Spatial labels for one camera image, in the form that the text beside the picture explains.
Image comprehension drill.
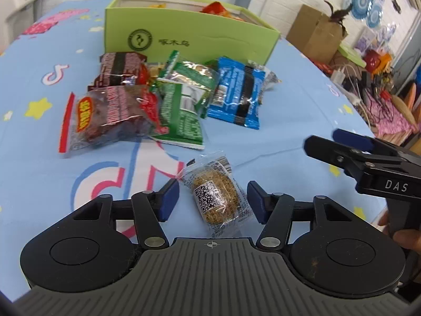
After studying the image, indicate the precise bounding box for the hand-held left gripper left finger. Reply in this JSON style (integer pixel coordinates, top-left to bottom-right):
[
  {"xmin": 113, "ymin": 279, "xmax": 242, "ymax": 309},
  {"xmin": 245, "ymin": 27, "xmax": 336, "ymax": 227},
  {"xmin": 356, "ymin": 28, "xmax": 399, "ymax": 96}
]
[{"xmin": 59, "ymin": 178, "xmax": 180, "ymax": 251}]

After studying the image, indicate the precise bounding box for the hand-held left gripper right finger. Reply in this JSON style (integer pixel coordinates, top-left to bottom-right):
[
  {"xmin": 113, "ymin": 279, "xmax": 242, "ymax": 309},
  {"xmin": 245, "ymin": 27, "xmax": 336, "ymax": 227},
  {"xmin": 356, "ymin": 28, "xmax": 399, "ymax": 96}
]
[{"xmin": 247, "ymin": 181, "xmax": 359, "ymax": 251}]

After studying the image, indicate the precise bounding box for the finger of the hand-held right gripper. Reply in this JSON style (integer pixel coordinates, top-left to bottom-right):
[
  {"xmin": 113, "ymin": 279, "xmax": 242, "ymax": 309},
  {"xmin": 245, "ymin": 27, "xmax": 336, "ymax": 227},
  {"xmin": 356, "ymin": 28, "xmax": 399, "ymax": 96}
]
[
  {"xmin": 332, "ymin": 128, "xmax": 420, "ymax": 157},
  {"xmin": 304, "ymin": 135, "xmax": 373, "ymax": 175}
]

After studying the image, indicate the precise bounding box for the clear round cake packet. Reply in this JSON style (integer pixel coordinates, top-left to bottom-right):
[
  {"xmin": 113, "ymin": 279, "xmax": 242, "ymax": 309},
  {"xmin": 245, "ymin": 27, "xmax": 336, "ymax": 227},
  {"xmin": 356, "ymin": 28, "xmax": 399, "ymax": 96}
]
[{"xmin": 177, "ymin": 156, "xmax": 254, "ymax": 235}]

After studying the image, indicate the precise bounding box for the red dried fruit packet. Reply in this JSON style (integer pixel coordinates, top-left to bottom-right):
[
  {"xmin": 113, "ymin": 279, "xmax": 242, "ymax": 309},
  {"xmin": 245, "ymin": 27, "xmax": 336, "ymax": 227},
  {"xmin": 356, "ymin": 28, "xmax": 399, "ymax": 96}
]
[{"xmin": 58, "ymin": 85, "xmax": 162, "ymax": 159}]

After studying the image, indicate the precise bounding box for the blue snack packet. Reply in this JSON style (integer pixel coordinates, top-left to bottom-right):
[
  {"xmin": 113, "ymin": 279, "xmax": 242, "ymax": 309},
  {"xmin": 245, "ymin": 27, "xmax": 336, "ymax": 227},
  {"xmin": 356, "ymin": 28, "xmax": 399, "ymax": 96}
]
[{"xmin": 207, "ymin": 56, "xmax": 281, "ymax": 131}]

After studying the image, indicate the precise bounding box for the green silver snack packet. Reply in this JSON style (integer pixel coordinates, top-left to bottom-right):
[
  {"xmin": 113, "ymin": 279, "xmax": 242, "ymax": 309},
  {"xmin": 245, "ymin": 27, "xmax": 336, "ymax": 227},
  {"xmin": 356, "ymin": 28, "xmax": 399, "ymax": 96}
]
[{"xmin": 157, "ymin": 61, "xmax": 222, "ymax": 120}]

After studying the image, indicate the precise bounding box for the narrow green snack packet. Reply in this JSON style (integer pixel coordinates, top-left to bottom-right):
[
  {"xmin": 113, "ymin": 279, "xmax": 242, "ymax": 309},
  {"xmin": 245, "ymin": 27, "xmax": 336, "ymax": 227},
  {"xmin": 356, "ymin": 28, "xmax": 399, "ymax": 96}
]
[{"xmin": 164, "ymin": 50, "xmax": 180, "ymax": 73}]

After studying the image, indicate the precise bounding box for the dark red snack packet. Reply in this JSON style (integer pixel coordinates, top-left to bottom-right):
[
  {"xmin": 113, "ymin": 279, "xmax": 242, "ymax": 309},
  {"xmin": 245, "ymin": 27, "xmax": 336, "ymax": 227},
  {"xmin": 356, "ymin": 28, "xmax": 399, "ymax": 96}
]
[{"xmin": 87, "ymin": 51, "xmax": 149, "ymax": 92}]

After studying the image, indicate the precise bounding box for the green cardboard box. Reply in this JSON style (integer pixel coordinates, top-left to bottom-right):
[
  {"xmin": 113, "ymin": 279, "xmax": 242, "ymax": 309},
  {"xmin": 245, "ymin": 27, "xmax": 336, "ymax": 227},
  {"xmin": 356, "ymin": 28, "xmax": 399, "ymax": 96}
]
[{"xmin": 104, "ymin": 0, "xmax": 281, "ymax": 67}]

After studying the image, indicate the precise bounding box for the red peanut snack packet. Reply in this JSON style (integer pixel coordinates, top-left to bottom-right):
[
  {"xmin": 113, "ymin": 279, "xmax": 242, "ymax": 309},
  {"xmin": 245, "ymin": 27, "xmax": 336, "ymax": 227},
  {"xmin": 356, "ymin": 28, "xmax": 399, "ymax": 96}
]
[{"xmin": 200, "ymin": 1, "xmax": 238, "ymax": 18}]

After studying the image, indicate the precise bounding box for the person's right hand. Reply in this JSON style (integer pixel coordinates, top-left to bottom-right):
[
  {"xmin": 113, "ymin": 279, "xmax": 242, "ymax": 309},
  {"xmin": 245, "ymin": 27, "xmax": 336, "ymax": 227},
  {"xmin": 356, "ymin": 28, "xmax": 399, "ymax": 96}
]
[{"xmin": 378, "ymin": 213, "xmax": 421, "ymax": 252}]

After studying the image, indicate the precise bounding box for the blue cartoon tablecloth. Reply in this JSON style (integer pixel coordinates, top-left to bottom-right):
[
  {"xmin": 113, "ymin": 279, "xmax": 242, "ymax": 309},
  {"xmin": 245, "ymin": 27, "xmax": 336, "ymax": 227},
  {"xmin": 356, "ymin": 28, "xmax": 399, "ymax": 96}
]
[{"xmin": 0, "ymin": 0, "xmax": 396, "ymax": 303}]

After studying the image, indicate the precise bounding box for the white charger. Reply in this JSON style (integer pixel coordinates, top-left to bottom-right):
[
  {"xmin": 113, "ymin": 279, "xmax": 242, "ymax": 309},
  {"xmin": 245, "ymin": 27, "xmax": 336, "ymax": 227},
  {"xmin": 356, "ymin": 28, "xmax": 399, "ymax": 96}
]
[{"xmin": 330, "ymin": 67, "xmax": 347, "ymax": 85}]

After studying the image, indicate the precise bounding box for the orange bag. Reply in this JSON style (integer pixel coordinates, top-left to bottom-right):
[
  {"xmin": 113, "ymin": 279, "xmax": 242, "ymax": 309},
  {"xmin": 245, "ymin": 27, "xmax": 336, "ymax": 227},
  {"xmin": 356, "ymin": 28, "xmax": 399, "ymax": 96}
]
[{"xmin": 378, "ymin": 53, "xmax": 394, "ymax": 73}]

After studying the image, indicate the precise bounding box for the flat green box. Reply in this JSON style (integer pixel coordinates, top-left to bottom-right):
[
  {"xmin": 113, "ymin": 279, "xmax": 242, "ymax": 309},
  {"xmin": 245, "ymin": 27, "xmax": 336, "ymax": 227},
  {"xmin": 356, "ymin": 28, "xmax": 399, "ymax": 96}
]
[{"xmin": 338, "ymin": 42, "xmax": 368, "ymax": 68}]

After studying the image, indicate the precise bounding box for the brown cardboard box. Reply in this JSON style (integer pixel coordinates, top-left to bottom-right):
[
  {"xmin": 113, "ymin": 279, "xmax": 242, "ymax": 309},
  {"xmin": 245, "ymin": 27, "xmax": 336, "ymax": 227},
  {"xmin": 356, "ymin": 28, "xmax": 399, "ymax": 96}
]
[{"xmin": 286, "ymin": 4, "xmax": 348, "ymax": 65}]

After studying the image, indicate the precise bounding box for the small blue paper fan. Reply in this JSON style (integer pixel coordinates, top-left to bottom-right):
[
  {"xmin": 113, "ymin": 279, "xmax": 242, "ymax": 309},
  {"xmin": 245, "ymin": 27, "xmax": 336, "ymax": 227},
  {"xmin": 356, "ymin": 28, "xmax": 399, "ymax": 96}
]
[{"xmin": 366, "ymin": 4, "xmax": 384, "ymax": 29}]

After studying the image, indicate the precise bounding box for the dark purple plant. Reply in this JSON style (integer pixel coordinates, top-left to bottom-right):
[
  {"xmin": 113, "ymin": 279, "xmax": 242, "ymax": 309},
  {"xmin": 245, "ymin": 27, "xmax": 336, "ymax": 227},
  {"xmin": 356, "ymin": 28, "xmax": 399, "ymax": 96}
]
[{"xmin": 324, "ymin": 0, "xmax": 353, "ymax": 24}]

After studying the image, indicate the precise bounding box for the large blue paper fan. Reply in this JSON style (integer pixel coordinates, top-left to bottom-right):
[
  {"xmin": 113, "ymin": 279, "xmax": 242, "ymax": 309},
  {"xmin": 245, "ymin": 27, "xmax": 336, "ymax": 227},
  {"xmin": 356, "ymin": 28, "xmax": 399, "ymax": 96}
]
[{"xmin": 348, "ymin": 0, "xmax": 377, "ymax": 21}]

